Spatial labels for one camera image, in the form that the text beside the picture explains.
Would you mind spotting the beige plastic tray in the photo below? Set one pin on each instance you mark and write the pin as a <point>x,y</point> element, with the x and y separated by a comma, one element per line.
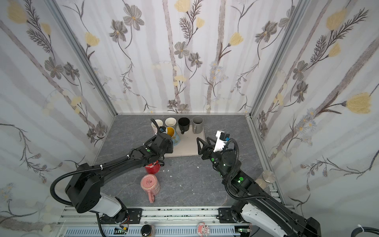
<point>185,144</point>

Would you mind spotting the pink cartoon sticker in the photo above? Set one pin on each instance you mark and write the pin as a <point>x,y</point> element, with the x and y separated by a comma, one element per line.
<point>203,230</point>

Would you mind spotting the grey-green mug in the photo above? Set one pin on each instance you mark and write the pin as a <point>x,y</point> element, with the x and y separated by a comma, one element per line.
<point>197,125</point>

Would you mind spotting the small grey mug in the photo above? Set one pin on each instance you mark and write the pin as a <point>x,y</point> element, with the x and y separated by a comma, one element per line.
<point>171,122</point>

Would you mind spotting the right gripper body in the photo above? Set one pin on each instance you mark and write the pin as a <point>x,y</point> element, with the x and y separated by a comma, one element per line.
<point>207,149</point>

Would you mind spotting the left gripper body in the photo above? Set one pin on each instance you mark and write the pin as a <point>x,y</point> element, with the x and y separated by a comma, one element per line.
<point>169,149</point>

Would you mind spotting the black round knob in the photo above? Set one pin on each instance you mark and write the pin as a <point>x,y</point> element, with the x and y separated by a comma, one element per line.
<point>147,230</point>

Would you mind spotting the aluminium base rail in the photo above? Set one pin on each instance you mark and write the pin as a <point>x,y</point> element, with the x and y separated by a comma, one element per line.
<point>171,222</point>

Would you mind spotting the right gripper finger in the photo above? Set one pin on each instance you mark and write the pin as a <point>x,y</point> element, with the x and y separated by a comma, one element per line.
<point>203,145</point>
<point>210,141</point>

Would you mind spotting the red mug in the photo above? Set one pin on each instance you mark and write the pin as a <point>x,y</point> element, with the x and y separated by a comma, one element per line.
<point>154,168</point>

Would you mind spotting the pale pink mug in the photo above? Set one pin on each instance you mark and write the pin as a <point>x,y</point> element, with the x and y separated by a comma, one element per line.
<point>156,125</point>

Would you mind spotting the blue butterfly mug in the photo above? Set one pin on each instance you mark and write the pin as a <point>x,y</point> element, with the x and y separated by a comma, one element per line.
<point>174,135</point>

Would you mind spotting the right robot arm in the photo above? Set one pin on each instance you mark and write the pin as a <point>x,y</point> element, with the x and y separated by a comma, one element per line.
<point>253,204</point>

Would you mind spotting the black mug white base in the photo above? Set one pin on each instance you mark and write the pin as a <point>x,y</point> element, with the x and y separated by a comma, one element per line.
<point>184,124</point>

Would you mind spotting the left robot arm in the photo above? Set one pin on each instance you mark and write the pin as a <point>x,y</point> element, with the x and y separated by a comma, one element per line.
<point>82,188</point>

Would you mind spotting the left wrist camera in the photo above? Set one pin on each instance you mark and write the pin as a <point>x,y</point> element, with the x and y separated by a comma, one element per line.
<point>162,129</point>

